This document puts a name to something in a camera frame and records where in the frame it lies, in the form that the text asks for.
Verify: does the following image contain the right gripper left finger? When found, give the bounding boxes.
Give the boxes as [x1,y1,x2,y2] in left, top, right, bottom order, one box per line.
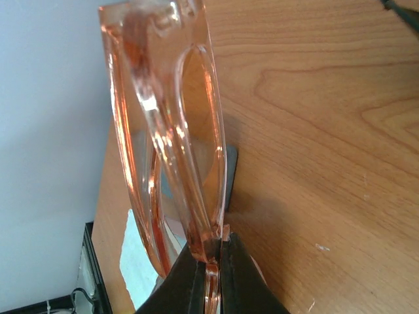
[136,246,206,314]

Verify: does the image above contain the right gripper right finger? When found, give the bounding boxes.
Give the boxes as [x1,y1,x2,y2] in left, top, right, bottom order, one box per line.
[221,233,289,314]

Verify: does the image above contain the grey-blue glasses case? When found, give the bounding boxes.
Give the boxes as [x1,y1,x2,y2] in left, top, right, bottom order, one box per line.
[132,130,218,239]

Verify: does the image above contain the red-framed clear glasses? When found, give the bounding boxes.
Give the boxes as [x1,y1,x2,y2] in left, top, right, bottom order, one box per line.
[98,1,227,313]

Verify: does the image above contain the dark aviator sunglasses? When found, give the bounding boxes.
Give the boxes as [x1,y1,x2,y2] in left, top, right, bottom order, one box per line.
[380,0,418,26]

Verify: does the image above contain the left light-blue cleaning cloth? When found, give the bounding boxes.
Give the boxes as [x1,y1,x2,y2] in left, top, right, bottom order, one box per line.
[119,209,163,310]

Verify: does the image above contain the black cage frame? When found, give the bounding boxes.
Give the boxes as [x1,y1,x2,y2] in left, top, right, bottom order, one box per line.
[6,222,113,313]

